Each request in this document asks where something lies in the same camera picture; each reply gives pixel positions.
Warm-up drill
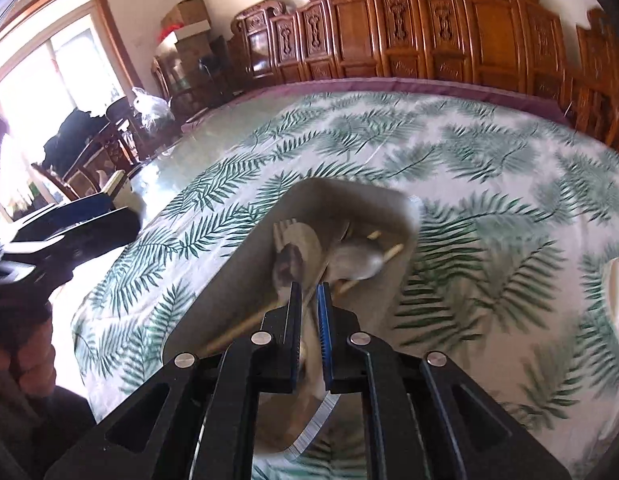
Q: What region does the wooden chopstick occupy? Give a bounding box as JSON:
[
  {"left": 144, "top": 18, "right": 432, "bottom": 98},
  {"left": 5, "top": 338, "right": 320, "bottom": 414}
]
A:
[{"left": 327, "top": 238, "right": 404, "bottom": 292}]

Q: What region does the person hand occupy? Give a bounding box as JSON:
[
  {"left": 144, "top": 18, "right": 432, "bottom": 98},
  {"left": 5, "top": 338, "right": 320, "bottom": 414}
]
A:
[{"left": 0, "top": 301, "right": 56, "bottom": 406}]

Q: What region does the wooden side chair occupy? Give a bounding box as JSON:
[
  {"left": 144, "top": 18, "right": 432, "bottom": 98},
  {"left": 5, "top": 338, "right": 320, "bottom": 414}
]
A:
[{"left": 32, "top": 98, "right": 146, "bottom": 200}]

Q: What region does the wooden fork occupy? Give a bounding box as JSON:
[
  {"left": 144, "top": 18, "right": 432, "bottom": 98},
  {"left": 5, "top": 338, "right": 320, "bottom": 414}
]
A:
[{"left": 272, "top": 219, "right": 323, "bottom": 288}]

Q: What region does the grey utensil tray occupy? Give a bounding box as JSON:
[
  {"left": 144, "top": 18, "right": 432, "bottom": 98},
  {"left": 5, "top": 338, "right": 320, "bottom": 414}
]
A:
[{"left": 160, "top": 176, "right": 423, "bottom": 463}]

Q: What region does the white plastic bag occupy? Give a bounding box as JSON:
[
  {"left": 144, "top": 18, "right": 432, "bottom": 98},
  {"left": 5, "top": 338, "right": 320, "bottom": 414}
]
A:
[{"left": 132, "top": 87, "right": 175, "bottom": 134}]

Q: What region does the palm leaf tablecloth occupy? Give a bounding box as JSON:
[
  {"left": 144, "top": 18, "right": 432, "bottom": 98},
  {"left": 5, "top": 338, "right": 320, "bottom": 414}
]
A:
[{"left": 73, "top": 92, "right": 619, "bottom": 479}]

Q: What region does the cardboard boxes stack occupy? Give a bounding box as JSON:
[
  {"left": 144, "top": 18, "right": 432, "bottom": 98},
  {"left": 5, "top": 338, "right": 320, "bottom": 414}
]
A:
[{"left": 155, "top": 0, "right": 212, "bottom": 70}]

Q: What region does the carved wooden bench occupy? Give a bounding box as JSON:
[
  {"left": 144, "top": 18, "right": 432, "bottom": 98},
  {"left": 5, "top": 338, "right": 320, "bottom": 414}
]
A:
[{"left": 229, "top": 0, "right": 619, "bottom": 152}]

